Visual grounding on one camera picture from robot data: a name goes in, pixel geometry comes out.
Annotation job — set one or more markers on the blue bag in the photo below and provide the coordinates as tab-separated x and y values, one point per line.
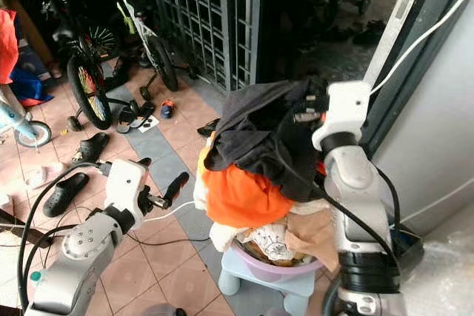
31	86

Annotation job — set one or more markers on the plain black clog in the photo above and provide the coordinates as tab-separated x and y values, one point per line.
65	194

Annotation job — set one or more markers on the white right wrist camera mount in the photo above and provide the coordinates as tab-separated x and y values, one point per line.
346	112

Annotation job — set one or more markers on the white patterned cloth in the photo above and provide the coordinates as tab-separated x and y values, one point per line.
269	244

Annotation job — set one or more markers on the black bicycle with colourful spokes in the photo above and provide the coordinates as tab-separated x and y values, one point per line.
89	86

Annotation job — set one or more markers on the red hanging cloth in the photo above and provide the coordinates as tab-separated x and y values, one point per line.
7	46

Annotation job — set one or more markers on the tan brown cloth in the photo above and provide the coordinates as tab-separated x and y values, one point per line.
312	236

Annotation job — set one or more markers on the small blue orange shoe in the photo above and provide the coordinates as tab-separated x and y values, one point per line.
167	109

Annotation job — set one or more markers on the light blue plastic stool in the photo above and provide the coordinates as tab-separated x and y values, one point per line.
248	290

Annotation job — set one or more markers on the plain white cloth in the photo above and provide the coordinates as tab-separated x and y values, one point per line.
215	236

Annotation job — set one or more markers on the pair of dark shoes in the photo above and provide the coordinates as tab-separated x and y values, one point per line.
370	32

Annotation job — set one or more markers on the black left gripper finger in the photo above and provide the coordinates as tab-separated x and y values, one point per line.
178	186

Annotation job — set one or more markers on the grey metal door frame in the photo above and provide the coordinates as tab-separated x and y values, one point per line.
411	5

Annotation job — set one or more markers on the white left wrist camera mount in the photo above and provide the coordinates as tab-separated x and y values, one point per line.
127	183

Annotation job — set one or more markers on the pale pink slipper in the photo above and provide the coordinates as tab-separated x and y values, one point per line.
44	175

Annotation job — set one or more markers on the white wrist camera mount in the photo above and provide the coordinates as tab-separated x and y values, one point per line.
127	183
346	112

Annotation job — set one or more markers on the grey washing machine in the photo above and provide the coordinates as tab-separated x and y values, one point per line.
433	138

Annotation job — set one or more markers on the black garment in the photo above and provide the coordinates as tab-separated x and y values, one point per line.
255	135

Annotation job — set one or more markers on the flat black slipper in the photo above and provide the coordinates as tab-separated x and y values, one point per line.
207	128

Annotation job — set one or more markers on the orange garment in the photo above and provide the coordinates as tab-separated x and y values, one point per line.
241	196

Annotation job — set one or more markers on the clear bottle with green cap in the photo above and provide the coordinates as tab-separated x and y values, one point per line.
37	279

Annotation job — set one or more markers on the black clog with gold print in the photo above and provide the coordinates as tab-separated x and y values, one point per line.
92	147

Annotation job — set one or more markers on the light blue kids scooter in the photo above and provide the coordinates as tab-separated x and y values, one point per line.
29	132

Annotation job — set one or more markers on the purple plastic basin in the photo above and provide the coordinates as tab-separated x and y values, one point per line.
270	269

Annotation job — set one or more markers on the dark metal grille gate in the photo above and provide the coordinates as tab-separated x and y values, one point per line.
211	24

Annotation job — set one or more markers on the white children's bicycle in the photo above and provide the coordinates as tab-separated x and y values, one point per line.
149	35

